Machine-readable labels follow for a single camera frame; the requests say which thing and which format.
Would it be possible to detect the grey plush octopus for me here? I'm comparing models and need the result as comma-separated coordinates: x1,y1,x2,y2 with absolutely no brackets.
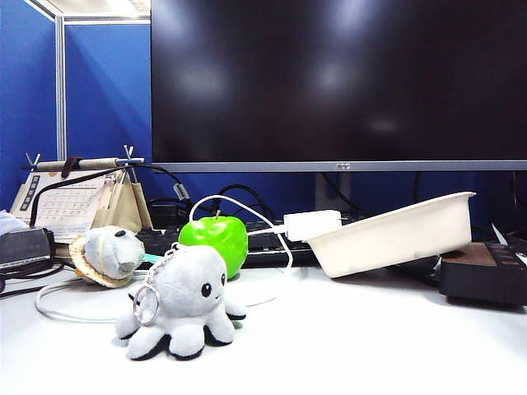
114,244,249,362

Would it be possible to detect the silver keyring chain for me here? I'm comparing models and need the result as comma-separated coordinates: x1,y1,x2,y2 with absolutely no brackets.
132,242,183,328

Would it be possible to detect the black keyboard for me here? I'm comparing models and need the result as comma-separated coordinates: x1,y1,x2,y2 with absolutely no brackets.
135,219,364,269

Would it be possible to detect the white charger adapter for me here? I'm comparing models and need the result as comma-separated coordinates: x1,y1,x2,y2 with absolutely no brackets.
282,209,343,242

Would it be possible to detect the green apple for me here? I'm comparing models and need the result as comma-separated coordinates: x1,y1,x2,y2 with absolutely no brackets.
177,209,250,281

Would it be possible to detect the grey monitor stand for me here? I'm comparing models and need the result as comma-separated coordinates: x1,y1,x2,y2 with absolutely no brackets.
315,171,353,213

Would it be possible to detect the black power adapter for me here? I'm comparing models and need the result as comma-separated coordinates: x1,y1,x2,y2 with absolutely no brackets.
147,197,193,230

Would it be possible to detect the large black computer monitor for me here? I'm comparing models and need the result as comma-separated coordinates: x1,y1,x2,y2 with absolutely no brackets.
150,0,527,173

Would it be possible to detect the cream rectangular tray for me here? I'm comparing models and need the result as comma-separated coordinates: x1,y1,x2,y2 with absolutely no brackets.
301,190,477,279

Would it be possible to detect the beige canvas stand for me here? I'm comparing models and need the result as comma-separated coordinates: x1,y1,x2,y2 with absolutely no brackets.
95,170,154,234

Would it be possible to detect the grey plush with straw hat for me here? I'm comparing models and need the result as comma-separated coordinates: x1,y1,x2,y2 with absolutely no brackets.
68,225,147,289

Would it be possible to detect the wooden rod with metal crosses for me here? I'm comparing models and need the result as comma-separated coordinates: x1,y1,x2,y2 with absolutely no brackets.
21,144,146,173

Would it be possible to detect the white desk calendar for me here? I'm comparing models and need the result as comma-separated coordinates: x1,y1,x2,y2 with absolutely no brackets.
8,170,109,242

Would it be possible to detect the black and brown box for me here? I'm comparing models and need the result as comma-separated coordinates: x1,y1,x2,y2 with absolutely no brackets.
437,239,527,307

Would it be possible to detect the black device left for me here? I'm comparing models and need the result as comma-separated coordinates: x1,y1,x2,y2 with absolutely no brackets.
0,226,57,269

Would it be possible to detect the white tissue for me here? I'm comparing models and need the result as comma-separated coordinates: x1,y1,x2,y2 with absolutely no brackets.
0,209,30,236

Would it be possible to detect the looped black cable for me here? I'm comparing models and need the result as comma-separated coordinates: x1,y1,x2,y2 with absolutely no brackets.
217,184,273,220

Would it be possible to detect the black monitor cable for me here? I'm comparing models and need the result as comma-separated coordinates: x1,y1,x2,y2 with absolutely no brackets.
320,172,372,216

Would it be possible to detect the black cable with ferrite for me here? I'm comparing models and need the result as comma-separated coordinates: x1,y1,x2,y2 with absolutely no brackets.
29,163,191,228

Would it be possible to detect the aluminium partition frame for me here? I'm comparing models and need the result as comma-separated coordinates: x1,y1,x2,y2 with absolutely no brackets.
24,0,152,162

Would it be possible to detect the black cable bundle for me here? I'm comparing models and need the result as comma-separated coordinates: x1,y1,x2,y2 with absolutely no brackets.
0,263,68,300

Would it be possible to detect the white usb cable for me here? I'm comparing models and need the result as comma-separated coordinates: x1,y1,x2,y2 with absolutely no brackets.
34,194,295,323

